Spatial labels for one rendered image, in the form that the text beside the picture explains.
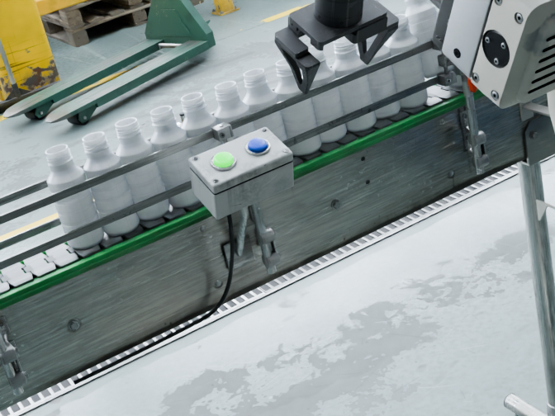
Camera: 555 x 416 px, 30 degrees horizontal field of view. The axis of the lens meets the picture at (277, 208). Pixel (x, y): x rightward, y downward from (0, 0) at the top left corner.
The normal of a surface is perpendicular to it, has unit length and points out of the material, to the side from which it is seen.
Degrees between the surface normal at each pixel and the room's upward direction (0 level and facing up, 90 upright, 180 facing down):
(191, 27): 90
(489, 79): 92
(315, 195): 90
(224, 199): 110
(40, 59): 92
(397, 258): 0
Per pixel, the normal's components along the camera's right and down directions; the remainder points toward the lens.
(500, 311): -0.22, -0.88
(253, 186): 0.53, 0.56
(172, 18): -0.62, 0.45
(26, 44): 0.49, 0.27
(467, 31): -0.84, 0.38
